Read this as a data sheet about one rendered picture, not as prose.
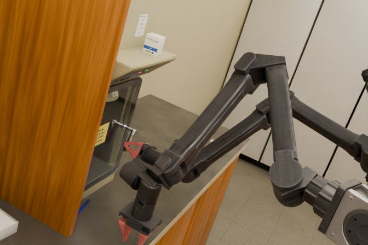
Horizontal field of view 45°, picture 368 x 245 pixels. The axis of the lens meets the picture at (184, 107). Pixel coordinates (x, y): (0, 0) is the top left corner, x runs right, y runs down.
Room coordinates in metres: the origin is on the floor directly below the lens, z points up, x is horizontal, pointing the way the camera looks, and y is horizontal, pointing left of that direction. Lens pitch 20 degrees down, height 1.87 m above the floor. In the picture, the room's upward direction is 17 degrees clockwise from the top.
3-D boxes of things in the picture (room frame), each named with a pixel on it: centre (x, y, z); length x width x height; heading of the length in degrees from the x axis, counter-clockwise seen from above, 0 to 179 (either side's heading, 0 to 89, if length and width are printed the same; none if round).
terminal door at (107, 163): (1.38, 0.23, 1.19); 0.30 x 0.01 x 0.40; 161
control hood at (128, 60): (1.36, 0.18, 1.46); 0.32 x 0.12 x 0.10; 162
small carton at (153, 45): (1.43, 0.16, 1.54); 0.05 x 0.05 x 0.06; 79
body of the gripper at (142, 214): (1.00, 0.02, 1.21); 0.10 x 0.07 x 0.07; 71
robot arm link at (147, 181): (1.00, 0.03, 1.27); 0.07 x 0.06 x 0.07; 48
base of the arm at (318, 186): (0.89, -0.36, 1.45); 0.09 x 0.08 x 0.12; 139
